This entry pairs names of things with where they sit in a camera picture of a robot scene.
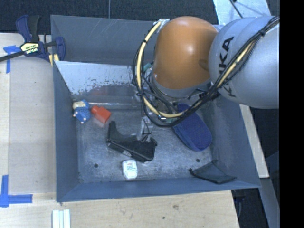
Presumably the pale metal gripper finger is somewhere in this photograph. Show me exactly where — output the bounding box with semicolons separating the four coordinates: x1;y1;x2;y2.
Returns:
141;116;151;136

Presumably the black plastic tool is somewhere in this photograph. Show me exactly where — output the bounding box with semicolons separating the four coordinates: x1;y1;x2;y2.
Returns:
106;120;158;163

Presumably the red plastic block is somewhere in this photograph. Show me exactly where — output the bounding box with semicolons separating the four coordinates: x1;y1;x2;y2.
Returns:
91;105;112;124

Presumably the small white box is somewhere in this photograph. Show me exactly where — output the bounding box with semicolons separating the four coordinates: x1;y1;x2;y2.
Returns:
122;159;139;181

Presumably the grey metal bin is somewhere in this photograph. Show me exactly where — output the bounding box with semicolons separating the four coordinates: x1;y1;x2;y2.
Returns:
50;14;263;203

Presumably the blue and yellow toy figure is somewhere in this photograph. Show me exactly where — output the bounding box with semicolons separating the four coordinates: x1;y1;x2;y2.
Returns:
72;99;92;125

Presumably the dark flat pouch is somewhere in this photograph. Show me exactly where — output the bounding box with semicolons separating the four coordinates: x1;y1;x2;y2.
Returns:
189;160;238;185

